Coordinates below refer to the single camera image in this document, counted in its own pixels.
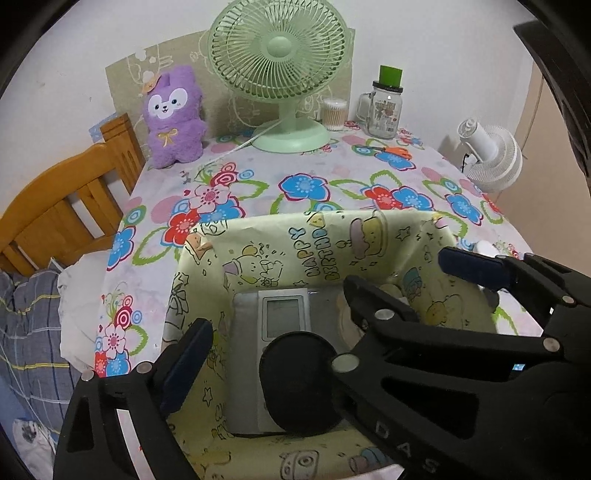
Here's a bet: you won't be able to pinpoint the blue printed sheet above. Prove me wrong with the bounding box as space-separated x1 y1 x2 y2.
88 111 116 141

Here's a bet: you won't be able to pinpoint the white fan cable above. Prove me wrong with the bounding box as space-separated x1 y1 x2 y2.
203 117 282 167

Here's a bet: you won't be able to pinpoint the orange handled scissors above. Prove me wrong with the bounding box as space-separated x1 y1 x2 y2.
365 144 413 160

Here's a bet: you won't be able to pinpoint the white floor fan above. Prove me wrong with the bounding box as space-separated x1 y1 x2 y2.
438 117 524 193

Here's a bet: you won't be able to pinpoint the black round disc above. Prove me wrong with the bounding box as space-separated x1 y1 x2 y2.
259 331 354 435

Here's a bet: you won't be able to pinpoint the green desk fan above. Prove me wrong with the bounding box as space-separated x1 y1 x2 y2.
207 0 350 153

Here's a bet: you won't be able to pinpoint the wooden headboard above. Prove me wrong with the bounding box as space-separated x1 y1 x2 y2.
0 113 146 278

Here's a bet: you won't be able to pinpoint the cotton swab jar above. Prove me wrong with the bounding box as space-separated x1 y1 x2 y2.
322 98 347 131

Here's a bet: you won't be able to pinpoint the plaid blanket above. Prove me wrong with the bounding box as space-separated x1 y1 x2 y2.
0 268 84 435

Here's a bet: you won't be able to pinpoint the yellow fabric storage box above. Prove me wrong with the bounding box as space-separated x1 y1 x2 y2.
163 210 502 480

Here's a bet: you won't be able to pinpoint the glass mug with green lid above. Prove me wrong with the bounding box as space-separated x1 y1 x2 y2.
355 65 403 139

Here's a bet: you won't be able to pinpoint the floral tablecloth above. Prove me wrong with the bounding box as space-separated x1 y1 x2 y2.
92 121 546 480

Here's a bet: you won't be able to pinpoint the purple plush toy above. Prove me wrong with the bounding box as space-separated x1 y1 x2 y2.
141 65 206 169

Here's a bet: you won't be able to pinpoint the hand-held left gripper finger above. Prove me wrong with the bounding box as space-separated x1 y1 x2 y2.
53 318 214 480

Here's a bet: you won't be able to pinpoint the white printed cloth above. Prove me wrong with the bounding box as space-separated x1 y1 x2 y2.
11 418 56 480

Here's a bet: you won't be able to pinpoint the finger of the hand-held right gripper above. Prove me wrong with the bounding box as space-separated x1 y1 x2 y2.
438 247 591 324
331 275 561 480

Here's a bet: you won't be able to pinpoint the beige door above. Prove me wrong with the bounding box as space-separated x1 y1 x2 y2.
501 60 591 259

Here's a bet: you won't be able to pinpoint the beige printed board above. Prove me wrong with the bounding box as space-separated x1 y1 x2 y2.
105 28 356 139

